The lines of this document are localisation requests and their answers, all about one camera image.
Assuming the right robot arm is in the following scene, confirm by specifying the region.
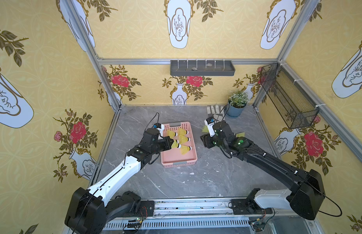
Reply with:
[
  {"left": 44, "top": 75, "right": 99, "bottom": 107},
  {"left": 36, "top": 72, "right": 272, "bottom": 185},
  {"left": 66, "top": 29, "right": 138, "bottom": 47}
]
[{"left": 201, "top": 117, "right": 325, "bottom": 220}]

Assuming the yellow shuttlecock two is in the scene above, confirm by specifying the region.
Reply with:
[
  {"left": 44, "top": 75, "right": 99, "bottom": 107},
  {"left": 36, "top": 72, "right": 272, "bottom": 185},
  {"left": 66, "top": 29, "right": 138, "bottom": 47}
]
[{"left": 177, "top": 128, "right": 189, "bottom": 136}]

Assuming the grey wall shelf tray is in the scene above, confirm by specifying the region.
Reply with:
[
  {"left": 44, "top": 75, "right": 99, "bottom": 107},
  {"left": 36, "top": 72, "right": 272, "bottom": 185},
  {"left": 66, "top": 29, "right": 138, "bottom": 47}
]
[{"left": 170, "top": 59, "right": 236, "bottom": 77}]

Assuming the yellow shuttlecock eight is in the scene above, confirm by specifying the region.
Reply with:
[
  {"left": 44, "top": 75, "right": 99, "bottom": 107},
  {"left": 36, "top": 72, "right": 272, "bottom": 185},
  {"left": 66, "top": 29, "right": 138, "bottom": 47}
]
[{"left": 202, "top": 125, "right": 209, "bottom": 133}]

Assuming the yellow shuttlecock three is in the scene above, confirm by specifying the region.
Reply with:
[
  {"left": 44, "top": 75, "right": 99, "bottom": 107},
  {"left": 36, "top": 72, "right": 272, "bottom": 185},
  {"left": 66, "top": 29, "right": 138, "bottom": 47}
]
[{"left": 179, "top": 136, "right": 190, "bottom": 144}]

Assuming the yellow shuttlecock five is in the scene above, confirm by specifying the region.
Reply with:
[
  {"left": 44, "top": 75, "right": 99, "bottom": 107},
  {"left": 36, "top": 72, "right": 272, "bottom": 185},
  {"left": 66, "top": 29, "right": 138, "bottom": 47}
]
[{"left": 180, "top": 145, "right": 192, "bottom": 155}]

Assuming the pink plastic storage basket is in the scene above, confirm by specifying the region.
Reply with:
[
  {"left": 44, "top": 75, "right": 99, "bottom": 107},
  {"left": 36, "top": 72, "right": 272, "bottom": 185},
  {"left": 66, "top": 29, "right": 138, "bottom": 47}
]
[{"left": 161, "top": 121, "right": 198, "bottom": 168}]

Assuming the yellow shuttlecock one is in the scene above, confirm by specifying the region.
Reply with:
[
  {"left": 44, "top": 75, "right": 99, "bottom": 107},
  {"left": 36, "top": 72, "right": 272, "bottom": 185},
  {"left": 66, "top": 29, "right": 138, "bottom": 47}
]
[{"left": 167, "top": 130, "right": 178, "bottom": 139}]

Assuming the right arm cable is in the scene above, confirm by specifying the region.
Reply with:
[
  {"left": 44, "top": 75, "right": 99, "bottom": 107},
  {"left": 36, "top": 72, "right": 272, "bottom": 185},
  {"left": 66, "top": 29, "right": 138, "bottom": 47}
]
[{"left": 218, "top": 104, "right": 231, "bottom": 122}]

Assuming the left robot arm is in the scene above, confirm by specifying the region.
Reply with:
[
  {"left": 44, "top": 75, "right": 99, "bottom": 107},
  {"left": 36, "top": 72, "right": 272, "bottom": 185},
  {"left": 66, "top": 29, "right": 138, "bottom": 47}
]
[{"left": 65, "top": 123, "right": 174, "bottom": 234}]

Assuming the black wire mesh basket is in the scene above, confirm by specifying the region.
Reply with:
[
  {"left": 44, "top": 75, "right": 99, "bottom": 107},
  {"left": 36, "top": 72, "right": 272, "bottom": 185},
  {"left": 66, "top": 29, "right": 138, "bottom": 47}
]
[{"left": 259, "top": 63, "right": 319, "bottom": 129}]

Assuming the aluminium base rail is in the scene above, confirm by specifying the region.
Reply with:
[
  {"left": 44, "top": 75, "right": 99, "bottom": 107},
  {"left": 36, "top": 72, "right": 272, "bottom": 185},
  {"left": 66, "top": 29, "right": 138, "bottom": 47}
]
[{"left": 62, "top": 196, "right": 325, "bottom": 234}]

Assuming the yellow shuttlecock four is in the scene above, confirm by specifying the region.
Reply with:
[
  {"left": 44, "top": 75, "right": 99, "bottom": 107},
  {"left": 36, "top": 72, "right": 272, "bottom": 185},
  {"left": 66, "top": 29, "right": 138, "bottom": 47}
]
[{"left": 171, "top": 139, "right": 181, "bottom": 149}]

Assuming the yellow shuttlecock six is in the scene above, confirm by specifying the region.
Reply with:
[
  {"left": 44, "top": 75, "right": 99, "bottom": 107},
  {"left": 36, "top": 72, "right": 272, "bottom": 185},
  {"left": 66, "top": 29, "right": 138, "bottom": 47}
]
[{"left": 236, "top": 132, "right": 245, "bottom": 137}]

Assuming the white grey work glove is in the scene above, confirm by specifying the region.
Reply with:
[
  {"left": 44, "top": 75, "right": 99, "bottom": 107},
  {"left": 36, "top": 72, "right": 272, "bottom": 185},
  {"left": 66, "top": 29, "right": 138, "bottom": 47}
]
[{"left": 206, "top": 105, "right": 224, "bottom": 121}]

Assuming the potted plant blue pot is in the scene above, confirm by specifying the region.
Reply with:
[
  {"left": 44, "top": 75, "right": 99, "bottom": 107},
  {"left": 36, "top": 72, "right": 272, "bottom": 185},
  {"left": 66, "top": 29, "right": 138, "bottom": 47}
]
[{"left": 226, "top": 90, "right": 249, "bottom": 118}]

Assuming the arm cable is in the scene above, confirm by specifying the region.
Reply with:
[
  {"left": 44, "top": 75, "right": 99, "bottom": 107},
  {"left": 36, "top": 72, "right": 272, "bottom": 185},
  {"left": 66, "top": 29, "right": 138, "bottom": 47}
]
[
  {"left": 144, "top": 112, "right": 161, "bottom": 131},
  {"left": 218, "top": 104, "right": 231, "bottom": 122}
]

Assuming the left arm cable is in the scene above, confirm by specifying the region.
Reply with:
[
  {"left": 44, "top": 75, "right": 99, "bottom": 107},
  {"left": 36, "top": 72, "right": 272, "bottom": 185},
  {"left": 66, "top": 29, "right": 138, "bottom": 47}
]
[{"left": 144, "top": 112, "right": 161, "bottom": 131}]

